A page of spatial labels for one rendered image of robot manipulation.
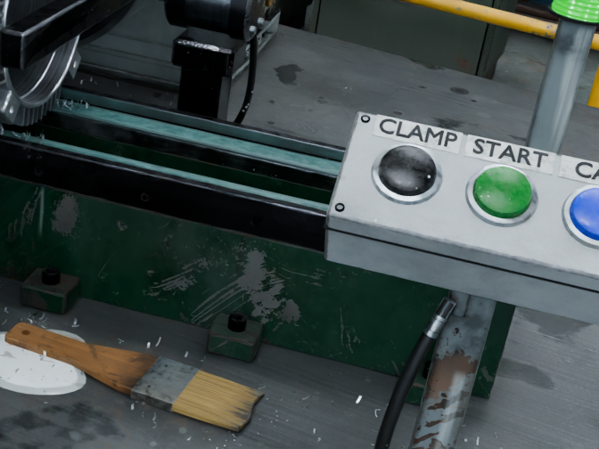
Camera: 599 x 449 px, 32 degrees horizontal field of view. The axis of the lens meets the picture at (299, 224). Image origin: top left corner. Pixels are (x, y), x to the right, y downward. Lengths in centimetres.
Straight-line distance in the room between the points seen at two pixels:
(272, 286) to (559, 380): 26
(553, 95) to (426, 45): 284
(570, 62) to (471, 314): 56
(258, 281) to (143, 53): 58
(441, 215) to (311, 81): 94
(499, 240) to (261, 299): 35
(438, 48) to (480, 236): 342
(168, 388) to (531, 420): 29
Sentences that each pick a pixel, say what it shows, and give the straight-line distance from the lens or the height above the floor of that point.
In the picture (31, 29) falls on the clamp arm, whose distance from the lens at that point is 80.
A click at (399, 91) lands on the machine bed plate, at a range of 149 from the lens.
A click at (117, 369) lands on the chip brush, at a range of 80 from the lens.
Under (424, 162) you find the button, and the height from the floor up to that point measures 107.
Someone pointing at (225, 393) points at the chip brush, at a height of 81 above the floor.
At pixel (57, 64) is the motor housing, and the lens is 95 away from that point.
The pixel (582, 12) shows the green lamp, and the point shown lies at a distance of 108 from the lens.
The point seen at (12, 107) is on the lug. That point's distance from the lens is 86.
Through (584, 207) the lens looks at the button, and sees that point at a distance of 54.
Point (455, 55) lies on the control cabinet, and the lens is 393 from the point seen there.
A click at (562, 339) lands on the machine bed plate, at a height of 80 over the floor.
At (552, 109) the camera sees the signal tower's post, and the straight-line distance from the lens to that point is 112.
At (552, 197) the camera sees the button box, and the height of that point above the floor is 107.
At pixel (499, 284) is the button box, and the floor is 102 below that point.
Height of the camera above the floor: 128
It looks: 27 degrees down
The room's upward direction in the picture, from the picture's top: 10 degrees clockwise
